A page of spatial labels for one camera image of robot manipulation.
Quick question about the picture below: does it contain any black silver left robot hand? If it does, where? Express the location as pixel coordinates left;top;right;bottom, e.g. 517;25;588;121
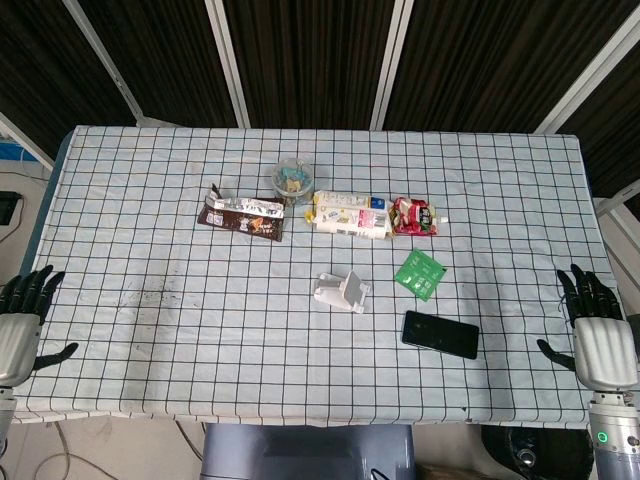
0;264;80;389

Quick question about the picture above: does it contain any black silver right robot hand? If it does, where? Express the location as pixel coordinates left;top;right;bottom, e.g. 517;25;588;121
536;263;640;392

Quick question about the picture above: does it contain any black smartphone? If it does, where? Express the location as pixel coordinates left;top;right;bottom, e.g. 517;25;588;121
401;309;481;361

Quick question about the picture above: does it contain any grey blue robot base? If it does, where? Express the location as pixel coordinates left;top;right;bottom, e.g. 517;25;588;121
202;423;416;480

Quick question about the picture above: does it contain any white phone stand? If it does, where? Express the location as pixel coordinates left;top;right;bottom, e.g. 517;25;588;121
313;270;372;316

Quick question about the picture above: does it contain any black round floor object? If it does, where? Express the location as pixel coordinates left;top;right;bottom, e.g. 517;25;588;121
479;424;594;480

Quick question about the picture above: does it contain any blue table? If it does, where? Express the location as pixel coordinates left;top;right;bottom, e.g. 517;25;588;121
19;130;75;279

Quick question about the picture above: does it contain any checkered blue white tablecloth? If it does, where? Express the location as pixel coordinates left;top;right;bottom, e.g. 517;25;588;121
12;124;640;430

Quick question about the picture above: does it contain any blue box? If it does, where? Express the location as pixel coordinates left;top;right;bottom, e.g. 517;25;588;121
0;137;37;164

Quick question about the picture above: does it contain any green square packet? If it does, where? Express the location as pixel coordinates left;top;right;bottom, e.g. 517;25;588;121
394;247;449;302

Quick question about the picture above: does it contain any red snack bag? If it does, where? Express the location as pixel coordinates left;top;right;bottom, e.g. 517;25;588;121
388;196;448;236

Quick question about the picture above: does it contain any brown chocolate wrapper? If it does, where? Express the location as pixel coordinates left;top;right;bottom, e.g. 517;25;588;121
196;183;287;243

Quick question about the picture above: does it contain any white yellow snack bag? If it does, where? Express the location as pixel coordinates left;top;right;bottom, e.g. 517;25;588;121
305;189;392;241

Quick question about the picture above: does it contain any clear round plastic container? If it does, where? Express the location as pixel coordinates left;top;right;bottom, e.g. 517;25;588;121
271;156;316;207

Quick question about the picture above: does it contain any pale floor cable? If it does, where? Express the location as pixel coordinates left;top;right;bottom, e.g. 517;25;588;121
27;422;104;480

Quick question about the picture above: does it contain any white metal frame post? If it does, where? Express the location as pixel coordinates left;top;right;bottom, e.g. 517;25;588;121
369;0;417;130
533;8;640;134
594;183;640;221
0;111;56;169
204;0;251;127
63;0;145;124

